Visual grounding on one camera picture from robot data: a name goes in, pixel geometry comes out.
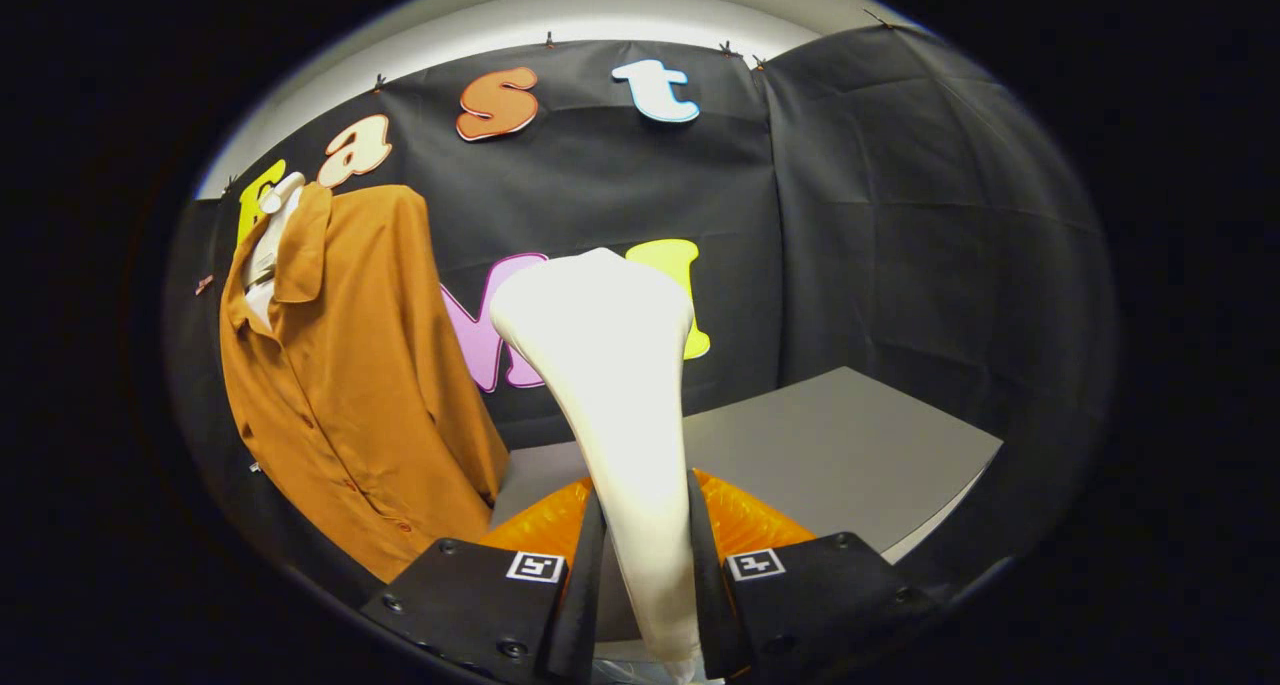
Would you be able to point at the grey table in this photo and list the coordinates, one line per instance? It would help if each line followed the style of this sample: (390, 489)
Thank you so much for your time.
(850, 445)

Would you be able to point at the orange button-up shirt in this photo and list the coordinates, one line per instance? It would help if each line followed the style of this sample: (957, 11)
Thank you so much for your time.
(350, 365)

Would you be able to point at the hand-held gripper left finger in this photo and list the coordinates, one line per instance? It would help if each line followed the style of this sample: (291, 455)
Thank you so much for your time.
(585, 605)

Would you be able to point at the black backdrop cloth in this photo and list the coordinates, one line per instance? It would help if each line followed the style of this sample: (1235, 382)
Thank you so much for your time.
(900, 215)

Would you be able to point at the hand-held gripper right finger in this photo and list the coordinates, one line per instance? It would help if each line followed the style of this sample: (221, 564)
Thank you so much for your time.
(705, 605)

